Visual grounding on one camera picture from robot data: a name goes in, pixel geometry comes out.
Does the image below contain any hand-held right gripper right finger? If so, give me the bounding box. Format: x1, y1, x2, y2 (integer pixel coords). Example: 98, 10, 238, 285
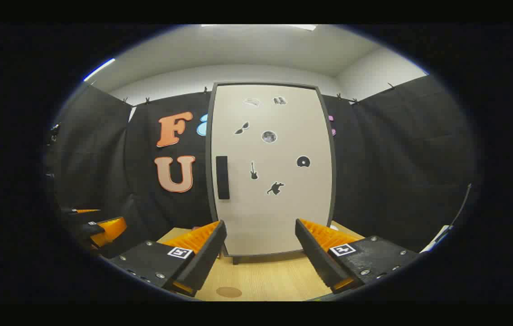
295, 218, 420, 295

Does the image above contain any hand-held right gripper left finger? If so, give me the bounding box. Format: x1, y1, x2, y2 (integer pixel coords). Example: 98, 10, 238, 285
108, 220, 228, 298

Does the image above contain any black door handle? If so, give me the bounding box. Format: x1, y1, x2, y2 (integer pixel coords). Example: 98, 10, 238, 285
216, 156, 231, 200

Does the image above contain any ceiling light strip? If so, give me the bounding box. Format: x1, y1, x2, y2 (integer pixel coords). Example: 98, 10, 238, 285
83, 58, 116, 82

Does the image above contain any black backdrop cloth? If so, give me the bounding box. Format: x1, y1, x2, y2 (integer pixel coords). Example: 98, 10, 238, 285
46, 75, 481, 259

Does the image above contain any grey cabinet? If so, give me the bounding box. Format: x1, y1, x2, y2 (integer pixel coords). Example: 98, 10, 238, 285
205, 81, 337, 266

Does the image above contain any thin grey cable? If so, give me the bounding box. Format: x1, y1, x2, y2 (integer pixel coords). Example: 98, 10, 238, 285
449, 182, 473, 229

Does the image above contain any white cabinet door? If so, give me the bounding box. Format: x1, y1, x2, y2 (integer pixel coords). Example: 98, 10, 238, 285
210, 84, 333, 257

